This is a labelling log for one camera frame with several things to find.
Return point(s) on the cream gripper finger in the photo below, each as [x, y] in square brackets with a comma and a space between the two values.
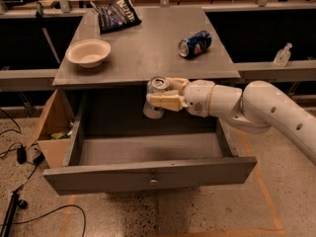
[178, 84]
[173, 103]

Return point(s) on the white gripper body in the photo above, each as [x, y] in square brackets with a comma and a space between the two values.
[197, 97]

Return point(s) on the silver green 7up can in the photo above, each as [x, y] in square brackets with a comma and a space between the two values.
[156, 84]

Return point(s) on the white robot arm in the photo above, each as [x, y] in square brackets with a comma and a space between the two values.
[255, 109]

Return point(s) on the blue pepsi can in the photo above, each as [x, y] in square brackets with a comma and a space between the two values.
[195, 45]

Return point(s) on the brass drawer knob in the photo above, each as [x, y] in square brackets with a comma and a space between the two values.
[153, 182]

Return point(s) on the grey open top drawer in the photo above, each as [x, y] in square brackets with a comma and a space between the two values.
[115, 148]

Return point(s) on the grey cabinet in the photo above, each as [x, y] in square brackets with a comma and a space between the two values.
[142, 52]

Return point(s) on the dark blue chip bag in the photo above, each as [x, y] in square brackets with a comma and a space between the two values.
[117, 16]

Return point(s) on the white bowl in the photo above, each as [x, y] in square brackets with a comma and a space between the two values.
[88, 53]

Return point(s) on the clear sanitizer bottle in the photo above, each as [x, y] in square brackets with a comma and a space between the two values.
[283, 55]

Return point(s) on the cardboard box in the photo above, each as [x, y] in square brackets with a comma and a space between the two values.
[55, 118]

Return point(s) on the black power adapter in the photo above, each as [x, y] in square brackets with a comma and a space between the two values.
[21, 155]

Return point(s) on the black tripod leg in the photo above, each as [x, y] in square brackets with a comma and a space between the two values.
[15, 202]

